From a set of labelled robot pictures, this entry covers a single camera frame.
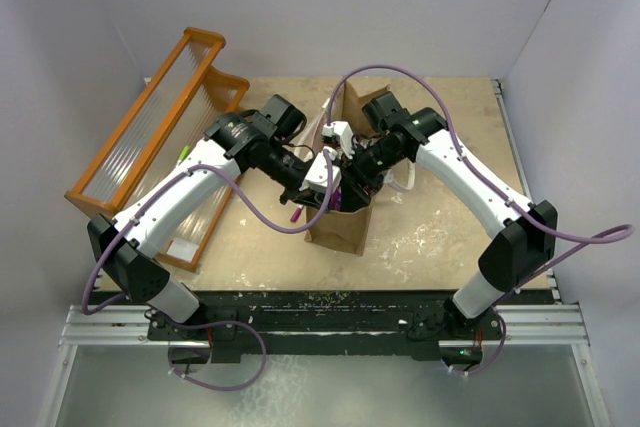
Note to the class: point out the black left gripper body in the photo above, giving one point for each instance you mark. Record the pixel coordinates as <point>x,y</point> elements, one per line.
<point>281,166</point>

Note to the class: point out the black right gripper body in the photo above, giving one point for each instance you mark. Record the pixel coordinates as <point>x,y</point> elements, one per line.
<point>369,165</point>

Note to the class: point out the purple soda can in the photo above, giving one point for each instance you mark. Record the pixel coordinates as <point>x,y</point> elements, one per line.
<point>336,200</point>

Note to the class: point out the brown canvas tote bag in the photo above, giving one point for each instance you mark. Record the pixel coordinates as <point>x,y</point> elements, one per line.
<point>347,231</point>

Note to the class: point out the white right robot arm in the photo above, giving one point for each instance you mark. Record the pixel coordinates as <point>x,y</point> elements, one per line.
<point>517,227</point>

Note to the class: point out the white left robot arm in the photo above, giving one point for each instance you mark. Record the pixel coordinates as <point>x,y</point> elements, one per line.
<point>126,245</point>

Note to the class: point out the small purple marker pen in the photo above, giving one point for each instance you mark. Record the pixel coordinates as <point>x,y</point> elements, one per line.
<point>296,215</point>

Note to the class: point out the green marker pen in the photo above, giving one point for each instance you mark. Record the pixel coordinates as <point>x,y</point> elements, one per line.
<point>183,154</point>

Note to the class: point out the orange wooden framed tray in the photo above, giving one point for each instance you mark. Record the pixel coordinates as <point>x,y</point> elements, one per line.
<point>181,100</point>

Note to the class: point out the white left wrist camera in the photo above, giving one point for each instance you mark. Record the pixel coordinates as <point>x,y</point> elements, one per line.
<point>323,175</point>

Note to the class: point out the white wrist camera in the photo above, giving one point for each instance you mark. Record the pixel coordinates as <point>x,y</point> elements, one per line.
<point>339,136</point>
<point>323,175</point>

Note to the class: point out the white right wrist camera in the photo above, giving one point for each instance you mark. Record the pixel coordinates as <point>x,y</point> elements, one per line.
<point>339,136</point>

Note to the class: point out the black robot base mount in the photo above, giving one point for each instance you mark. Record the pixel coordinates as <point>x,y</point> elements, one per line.
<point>419,324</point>

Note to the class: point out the aluminium front rail frame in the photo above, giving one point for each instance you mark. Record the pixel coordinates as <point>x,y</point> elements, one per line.
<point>108,373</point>

